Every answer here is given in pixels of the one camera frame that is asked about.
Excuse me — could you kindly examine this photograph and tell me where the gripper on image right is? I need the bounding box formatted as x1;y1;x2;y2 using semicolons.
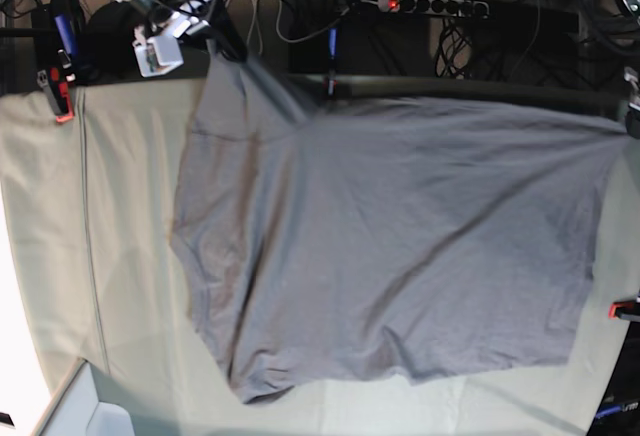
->
624;68;640;139

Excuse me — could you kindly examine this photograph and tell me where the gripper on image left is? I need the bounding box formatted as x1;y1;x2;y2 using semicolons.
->
132;0;249;50

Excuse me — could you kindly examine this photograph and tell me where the grey t-shirt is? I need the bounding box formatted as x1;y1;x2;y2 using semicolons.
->
171;56;628;404

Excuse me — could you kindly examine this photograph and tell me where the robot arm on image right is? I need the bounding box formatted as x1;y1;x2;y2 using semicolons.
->
576;0;639;139

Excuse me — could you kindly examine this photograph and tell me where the red clamp top left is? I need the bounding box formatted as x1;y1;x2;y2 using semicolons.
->
37;67;74;124

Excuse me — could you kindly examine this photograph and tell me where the red clamp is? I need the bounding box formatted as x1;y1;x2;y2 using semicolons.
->
324;28;337;99
37;67;74;124

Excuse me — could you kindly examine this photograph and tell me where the red clamp top centre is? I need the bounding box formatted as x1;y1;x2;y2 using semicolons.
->
324;28;337;99

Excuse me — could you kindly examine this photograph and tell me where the red clamp right edge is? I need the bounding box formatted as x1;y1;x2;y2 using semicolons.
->
608;300;640;323

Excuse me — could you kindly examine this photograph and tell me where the green table cloth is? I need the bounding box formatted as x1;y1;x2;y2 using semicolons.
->
1;80;639;435

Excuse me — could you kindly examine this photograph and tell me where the black power strip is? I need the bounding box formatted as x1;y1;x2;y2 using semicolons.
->
376;0;491;20

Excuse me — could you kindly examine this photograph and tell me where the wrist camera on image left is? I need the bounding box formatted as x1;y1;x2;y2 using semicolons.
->
133;36;184;78

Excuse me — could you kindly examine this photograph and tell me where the white looped cable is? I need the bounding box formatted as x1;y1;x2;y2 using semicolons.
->
224;0;266;57

